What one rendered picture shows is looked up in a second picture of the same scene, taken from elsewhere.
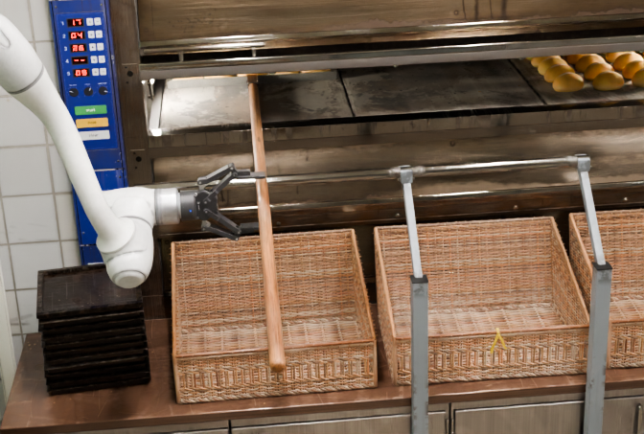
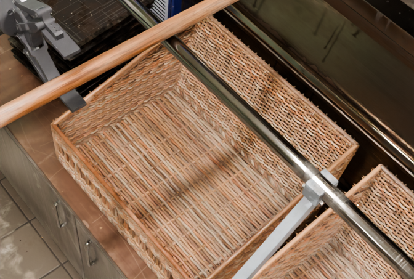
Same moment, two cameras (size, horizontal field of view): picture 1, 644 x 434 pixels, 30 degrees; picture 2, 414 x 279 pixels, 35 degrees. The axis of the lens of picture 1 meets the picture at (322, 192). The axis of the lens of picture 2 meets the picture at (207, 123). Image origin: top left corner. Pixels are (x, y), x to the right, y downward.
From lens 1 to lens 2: 2.53 m
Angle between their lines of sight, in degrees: 47
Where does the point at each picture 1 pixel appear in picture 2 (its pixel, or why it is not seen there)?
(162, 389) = not seen: hidden behind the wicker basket
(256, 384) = (106, 207)
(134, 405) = (37, 127)
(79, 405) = (15, 87)
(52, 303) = not seen: outside the picture
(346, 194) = (368, 108)
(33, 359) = not seen: hidden behind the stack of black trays
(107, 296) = (73, 20)
